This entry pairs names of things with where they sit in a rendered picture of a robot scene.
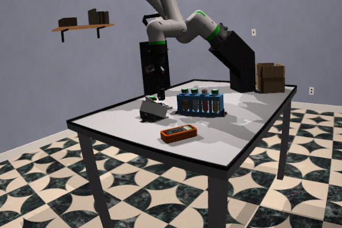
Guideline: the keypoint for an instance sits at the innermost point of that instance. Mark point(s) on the blue test tube rack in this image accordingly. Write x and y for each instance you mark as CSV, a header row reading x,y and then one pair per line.
x,y
191,96

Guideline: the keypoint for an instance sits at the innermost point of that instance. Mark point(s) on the white button panel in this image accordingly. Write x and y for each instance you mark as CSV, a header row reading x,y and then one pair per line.
x,y
152,111

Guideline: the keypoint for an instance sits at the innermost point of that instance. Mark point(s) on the orange pocket multimeter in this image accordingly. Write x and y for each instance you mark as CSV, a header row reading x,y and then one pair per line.
x,y
178,133

